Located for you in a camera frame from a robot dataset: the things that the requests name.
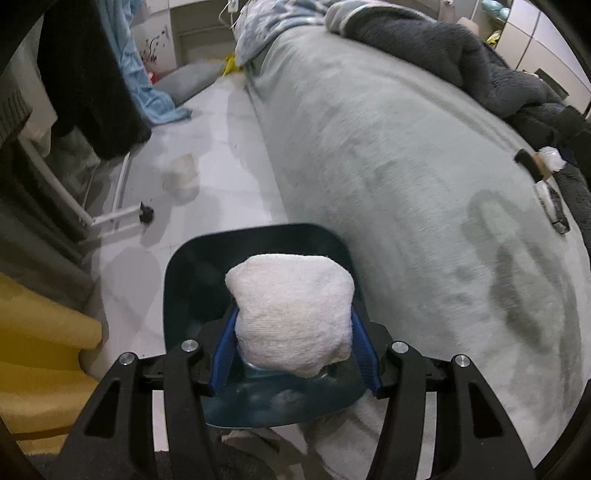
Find white dressing table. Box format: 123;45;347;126
129;0;241;77

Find grey floor cushion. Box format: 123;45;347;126
152;62;227;104

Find white clothes rack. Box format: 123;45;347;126
18;134;155;236

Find light blue robe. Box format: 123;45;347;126
99;0;192;124

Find blue patterned quilt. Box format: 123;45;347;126
233;0;365;65

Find dark teal trash bin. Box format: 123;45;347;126
163;223;370;428

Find empty cardboard tape roll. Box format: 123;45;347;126
533;154;555;181

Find white towel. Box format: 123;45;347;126
225;252;355;380

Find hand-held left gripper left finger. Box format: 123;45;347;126
58;307;241;480

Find white rolled cloth bundle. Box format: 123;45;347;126
538;146;566;172

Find light blue bag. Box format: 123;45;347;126
480;0;511;21

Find dark grey fluffy blanket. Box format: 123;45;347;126
339;7;591;232

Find bed with grey sheet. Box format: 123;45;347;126
233;23;591;480

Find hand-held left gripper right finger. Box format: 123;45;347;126
350;307;539;480

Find black pants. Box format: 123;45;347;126
37;0;153;160

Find white wardrobe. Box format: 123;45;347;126
480;0;591;102

